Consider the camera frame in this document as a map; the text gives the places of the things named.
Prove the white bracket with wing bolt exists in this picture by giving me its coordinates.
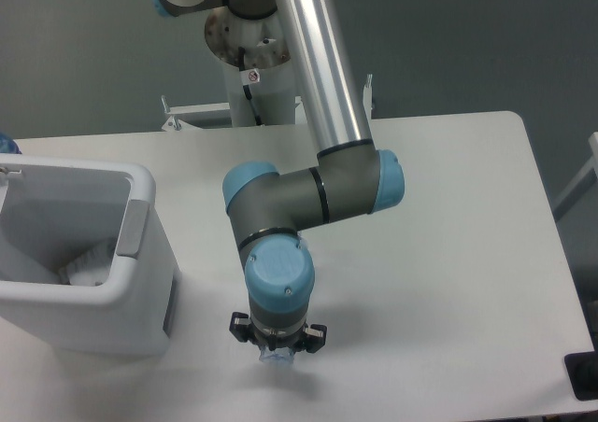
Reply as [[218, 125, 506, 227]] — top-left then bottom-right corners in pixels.
[[363, 73, 376, 121]]

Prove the black clamp at table edge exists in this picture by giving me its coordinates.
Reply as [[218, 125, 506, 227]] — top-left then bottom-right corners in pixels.
[[564, 351, 597, 401]]

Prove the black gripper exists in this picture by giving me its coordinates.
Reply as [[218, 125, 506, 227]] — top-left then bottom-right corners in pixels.
[[229, 312, 327, 354]]

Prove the blue object at left edge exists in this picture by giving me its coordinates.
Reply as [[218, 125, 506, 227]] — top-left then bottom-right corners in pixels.
[[0, 133, 21, 154]]

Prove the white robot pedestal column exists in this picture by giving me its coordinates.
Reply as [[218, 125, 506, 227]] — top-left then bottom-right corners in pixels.
[[205, 7, 297, 127]]

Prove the crushed clear plastic bottle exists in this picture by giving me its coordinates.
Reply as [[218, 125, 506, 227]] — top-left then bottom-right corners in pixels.
[[259, 346, 294, 367]]

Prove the white bracket left of pedestal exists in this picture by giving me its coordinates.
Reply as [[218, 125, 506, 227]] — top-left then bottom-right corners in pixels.
[[161, 95, 232, 132]]

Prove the white plastic trash can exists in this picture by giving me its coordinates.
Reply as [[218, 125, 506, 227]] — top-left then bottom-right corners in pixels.
[[1, 154, 180, 356]]

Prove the black cable on pedestal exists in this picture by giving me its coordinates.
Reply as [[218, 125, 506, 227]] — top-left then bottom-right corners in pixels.
[[236, 45, 263, 127]]

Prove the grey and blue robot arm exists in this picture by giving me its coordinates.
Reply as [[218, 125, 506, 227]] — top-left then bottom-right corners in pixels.
[[151, 0, 405, 358]]

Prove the white frame at right edge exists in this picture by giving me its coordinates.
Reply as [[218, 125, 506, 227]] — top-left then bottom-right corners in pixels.
[[552, 132, 597, 221]]

